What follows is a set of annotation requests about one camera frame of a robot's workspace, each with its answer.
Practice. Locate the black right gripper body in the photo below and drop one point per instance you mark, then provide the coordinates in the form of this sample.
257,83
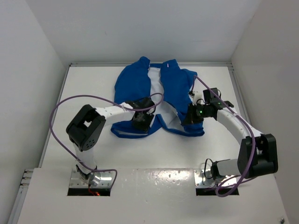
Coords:
201,112

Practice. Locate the blue zip-up vest jacket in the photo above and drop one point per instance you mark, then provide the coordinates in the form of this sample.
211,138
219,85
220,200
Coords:
168,85

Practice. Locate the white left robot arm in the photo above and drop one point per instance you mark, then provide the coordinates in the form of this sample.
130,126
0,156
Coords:
85,128

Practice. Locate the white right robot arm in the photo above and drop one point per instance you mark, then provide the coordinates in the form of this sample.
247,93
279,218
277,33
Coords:
258,151

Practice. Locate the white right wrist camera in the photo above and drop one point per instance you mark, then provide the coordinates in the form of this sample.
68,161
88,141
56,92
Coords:
196,97

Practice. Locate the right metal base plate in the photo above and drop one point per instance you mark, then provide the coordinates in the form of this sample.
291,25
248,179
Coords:
205,180

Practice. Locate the metal base plate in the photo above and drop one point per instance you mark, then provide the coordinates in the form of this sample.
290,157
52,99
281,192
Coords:
205,180
101,180

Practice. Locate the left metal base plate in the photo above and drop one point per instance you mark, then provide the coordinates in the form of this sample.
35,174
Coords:
101,180

